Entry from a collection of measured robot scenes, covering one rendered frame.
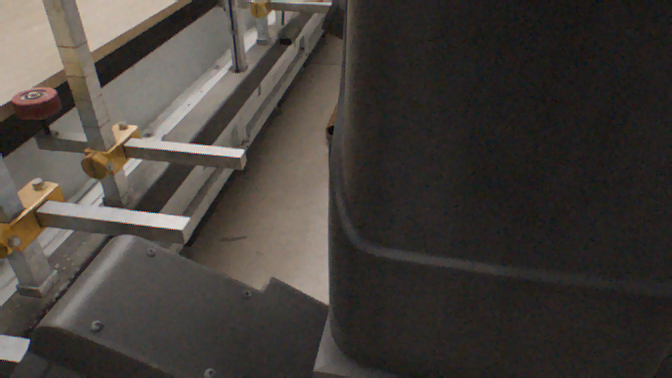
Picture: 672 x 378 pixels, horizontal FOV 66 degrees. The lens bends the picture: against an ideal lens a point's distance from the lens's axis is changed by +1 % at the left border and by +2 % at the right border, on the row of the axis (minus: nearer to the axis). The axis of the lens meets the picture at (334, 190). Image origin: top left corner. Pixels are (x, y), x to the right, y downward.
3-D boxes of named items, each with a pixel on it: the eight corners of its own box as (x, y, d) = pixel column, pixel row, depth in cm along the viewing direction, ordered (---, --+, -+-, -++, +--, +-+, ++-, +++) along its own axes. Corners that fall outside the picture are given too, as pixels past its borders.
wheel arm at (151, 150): (247, 165, 102) (245, 147, 100) (242, 174, 100) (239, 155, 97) (50, 145, 109) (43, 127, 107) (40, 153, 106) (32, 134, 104)
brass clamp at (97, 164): (146, 147, 109) (141, 125, 106) (111, 181, 98) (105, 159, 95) (119, 144, 110) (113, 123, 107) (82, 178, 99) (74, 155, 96)
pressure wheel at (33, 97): (32, 158, 102) (11, 104, 95) (28, 141, 108) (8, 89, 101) (76, 147, 105) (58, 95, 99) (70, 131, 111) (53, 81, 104)
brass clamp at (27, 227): (71, 208, 87) (62, 183, 84) (16, 261, 76) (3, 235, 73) (38, 204, 88) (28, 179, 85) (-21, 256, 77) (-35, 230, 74)
